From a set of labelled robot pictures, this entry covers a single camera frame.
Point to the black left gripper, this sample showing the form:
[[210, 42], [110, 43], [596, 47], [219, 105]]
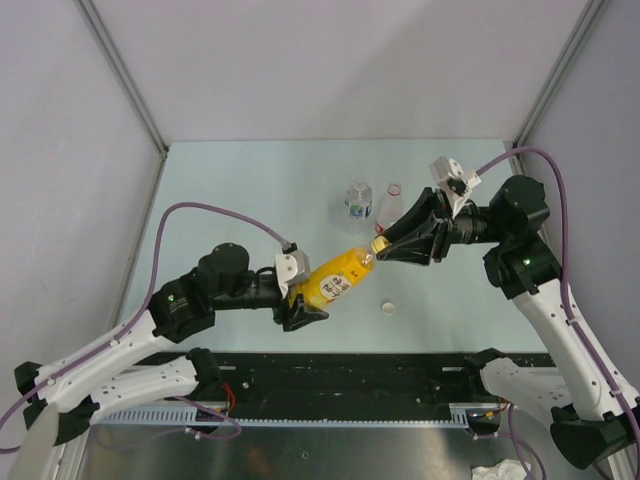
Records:
[[298, 316]]

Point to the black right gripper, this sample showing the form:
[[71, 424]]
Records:
[[420, 250]]

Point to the red label water bottle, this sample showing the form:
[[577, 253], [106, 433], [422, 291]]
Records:
[[391, 208]]

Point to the yellow juice bottle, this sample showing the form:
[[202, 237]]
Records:
[[337, 277]]

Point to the yellow bottle cap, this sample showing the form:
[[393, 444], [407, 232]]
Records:
[[379, 244]]

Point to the blue white label water bottle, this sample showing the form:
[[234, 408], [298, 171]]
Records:
[[358, 204]]

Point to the white bottle cap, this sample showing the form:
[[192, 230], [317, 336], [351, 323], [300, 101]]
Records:
[[388, 308]]

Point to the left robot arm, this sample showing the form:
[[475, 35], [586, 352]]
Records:
[[98, 381]]

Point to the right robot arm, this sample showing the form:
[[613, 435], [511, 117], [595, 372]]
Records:
[[592, 412]]

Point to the crumpled white tissue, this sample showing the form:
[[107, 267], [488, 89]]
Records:
[[507, 469]]

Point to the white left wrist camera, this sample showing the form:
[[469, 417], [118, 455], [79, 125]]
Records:
[[292, 268]]

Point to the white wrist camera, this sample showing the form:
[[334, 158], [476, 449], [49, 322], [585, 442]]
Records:
[[456, 183], [292, 268]]

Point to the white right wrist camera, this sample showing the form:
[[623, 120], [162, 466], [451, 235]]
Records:
[[456, 183]]

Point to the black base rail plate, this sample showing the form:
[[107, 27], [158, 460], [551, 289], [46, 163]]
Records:
[[345, 387]]

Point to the right aluminium frame post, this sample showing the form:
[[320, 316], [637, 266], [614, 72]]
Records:
[[569, 54]]

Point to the aluminium frame post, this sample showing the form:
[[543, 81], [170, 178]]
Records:
[[111, 53], [569, 54]]

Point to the left aluminium frame post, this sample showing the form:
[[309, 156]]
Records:
[[111, 53]]

